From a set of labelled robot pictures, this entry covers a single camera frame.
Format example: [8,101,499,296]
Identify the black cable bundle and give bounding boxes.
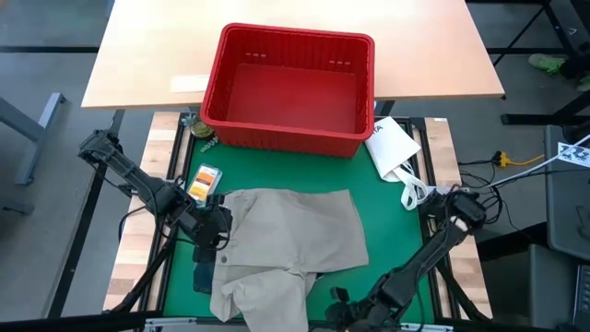
[455,159,525,239]

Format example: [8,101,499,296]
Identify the orange and white box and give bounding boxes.
[185,162,224,208]

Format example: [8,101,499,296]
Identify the light grey cable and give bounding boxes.
[489,133,590,186]

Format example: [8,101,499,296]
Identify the small pineapple plant ornament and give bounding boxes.
[183,113,222,154]

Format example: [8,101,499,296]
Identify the person's leg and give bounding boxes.
[558,54,590,80]

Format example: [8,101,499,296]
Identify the grey metal table leg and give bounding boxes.
[0,91,69,186]

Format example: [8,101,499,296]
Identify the black base cable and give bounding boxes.
[117,202,157,243]

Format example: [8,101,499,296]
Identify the white paper label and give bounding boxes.
[170,74,212,93]

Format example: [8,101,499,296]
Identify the light wooden table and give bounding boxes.
[80,0,506,111]

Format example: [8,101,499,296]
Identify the dark grey box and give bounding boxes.
[478,243,580,329]

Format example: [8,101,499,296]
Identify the black desk frame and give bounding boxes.
[467,0,590,126]

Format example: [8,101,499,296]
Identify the grey cabinet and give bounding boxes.
[545,124,590,264]

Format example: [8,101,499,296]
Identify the red plastic laundry bin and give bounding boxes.
[199,22,376,158]

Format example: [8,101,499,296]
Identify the tan garment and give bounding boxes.
[208,187,371,332]

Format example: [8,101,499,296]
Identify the green table mat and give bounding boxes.
[163,137,437,324]

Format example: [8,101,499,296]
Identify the white logo sign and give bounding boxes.
[556,141,590,170]

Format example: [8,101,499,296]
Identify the dark blue denim jeans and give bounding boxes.
[192,261,216,295]

